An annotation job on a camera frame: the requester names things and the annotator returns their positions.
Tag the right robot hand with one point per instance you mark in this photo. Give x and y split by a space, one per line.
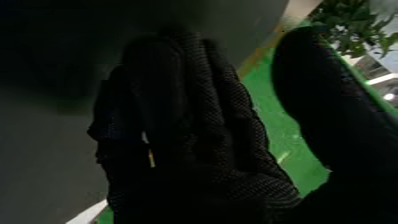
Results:
196 150

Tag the green leafy plant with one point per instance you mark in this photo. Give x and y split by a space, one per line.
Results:
349 20

